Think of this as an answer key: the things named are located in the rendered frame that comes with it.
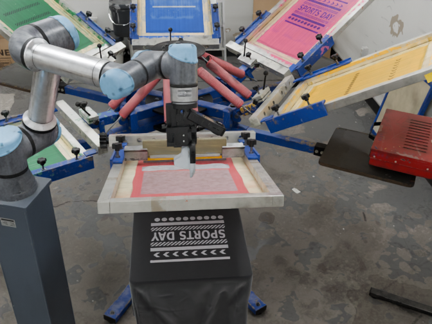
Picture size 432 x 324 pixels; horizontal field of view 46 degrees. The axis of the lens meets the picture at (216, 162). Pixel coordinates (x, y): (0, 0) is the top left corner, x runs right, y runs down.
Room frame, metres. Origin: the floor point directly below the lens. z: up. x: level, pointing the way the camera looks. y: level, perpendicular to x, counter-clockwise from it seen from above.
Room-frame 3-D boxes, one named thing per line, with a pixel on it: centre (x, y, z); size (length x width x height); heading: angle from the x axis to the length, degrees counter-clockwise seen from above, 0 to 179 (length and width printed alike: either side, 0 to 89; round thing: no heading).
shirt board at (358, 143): (2.38, -0.39, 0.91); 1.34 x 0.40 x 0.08; 66
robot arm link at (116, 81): (1.31, 0.42, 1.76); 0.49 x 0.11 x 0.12; 60
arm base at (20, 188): (1.48, 0.72, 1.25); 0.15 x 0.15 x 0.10
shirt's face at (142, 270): (1.54, 0.10, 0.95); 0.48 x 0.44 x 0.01; 6
